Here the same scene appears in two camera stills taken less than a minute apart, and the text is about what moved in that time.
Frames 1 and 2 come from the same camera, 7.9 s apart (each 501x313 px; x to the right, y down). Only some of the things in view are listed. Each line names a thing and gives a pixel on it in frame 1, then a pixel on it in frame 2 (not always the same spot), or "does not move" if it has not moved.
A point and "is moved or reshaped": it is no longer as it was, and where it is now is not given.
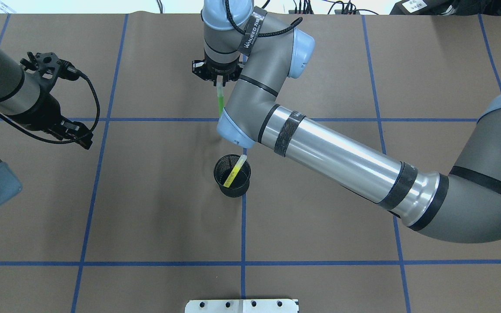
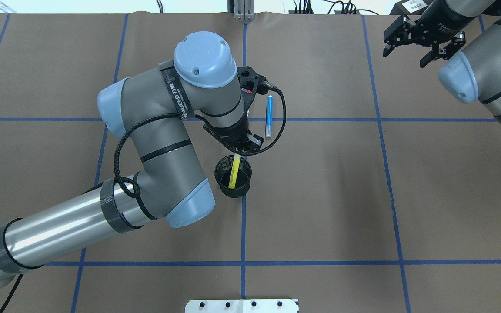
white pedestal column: x=242 y=306 does not move
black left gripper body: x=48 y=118 to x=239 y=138
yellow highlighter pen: x=235 y=170 is moved or reshaped
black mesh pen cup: x=223 y=168 does not move
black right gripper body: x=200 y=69 to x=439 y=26
